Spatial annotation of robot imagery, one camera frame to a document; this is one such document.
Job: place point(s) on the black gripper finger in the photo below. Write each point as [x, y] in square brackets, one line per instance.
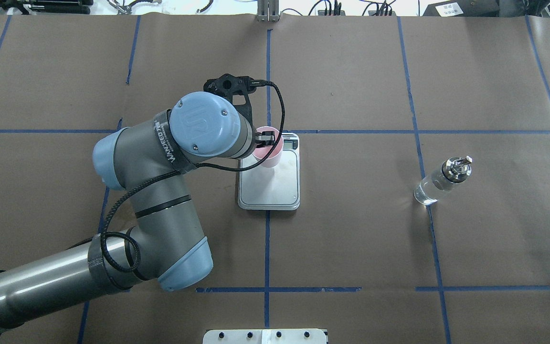
[265, 138]

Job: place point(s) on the clear glass sauce bottle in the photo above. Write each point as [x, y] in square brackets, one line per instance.
[443, 180]

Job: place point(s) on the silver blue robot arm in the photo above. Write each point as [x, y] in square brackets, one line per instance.
[153, 231]

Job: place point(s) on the silver digital kitchen scale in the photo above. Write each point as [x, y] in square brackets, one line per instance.
[275, 188]

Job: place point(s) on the black box with label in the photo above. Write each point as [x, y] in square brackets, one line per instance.
[463, 8]

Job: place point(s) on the aluminium frame post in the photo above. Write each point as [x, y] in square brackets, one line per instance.
[268, 11]

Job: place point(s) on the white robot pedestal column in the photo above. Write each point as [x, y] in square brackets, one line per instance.
[267, 336]

